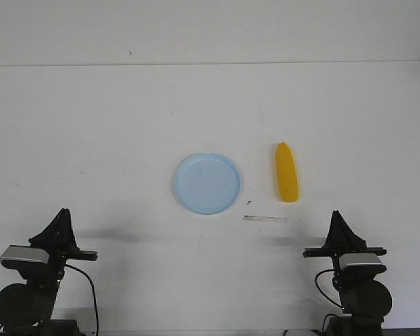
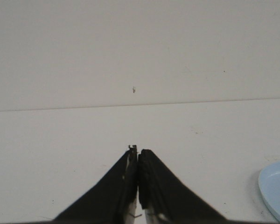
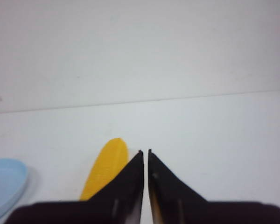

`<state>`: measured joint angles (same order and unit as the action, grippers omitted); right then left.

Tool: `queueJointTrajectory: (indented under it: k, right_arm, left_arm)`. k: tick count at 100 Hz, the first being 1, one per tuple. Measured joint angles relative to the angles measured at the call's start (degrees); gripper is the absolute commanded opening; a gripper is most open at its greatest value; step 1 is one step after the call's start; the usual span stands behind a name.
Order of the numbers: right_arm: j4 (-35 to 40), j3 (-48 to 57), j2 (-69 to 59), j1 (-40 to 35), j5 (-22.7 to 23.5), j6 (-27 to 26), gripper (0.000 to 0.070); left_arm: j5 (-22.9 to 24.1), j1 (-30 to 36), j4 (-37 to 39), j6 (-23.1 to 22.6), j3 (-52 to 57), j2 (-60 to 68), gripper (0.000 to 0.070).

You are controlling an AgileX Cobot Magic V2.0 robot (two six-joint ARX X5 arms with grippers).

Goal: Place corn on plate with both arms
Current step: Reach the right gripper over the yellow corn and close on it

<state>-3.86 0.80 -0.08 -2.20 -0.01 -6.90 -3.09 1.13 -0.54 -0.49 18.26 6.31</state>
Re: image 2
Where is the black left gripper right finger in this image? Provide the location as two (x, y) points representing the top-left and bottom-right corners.
(137, 148), (228, 221)

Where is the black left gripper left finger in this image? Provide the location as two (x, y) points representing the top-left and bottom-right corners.
(54, 145), (138, 221)

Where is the light blue round plate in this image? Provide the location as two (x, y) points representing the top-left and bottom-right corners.
(258, 161), (280, 222)

